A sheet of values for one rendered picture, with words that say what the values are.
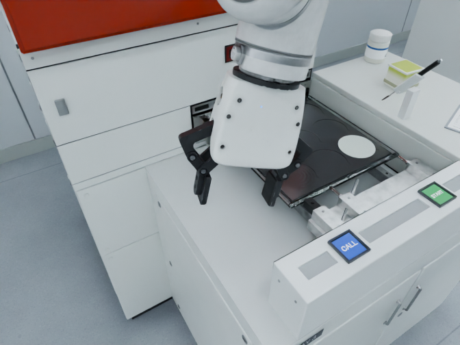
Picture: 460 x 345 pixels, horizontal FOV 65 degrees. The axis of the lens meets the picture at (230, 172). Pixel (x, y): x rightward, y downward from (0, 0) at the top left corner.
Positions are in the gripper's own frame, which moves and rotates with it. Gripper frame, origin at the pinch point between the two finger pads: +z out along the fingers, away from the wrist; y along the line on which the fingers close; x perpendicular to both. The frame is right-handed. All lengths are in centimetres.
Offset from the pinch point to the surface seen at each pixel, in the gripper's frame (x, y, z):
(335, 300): 1.6, 25.2, 23.3
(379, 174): 35, 56, 14
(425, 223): 7.5, 44.4, 9.9
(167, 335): 62, 12, 109
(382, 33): 72, 68, -20
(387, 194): 24, 50, 14
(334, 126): 51, 47, 7
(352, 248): 5.7, 27.7, 14.4
